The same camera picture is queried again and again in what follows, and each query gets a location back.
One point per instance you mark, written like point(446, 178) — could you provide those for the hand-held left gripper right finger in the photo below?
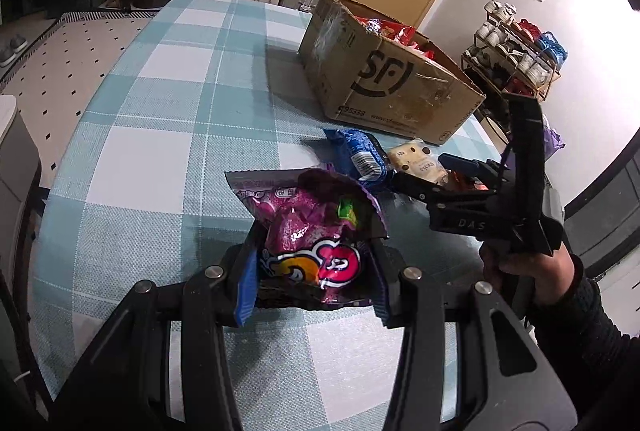
point(382, 291)

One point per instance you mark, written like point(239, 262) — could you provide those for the beige dotted rug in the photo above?
point(60, 76)

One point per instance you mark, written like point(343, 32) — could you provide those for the shoe rack with shoes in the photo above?
point(525, 56)

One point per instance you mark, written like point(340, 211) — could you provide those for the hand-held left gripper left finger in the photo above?
point(247, 286)

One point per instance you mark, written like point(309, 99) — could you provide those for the purple snack packet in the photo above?
point(300, 221)

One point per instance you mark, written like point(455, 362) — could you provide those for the person's right forearm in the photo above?
point(585, 351)

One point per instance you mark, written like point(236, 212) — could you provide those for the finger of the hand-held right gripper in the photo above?
point(425, 188)
point(460, 162)

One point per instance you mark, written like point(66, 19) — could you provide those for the cream snack packet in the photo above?
point(415, 158)

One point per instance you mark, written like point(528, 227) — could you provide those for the person's right hand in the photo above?
point(540, 276)

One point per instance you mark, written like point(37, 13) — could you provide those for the blue snack packet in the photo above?
point(360, 151)

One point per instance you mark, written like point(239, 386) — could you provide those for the purple bag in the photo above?
point(552, 143)

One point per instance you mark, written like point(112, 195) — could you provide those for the silver red snack packet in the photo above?
point(457, 182)

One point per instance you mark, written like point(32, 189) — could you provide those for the black cabinet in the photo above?
point(610, 211)

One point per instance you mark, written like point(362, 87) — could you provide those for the grey slipper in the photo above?
point(17, 42)
point(6, 56)

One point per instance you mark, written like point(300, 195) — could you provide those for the brown cardboard box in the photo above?
point(400, 81)

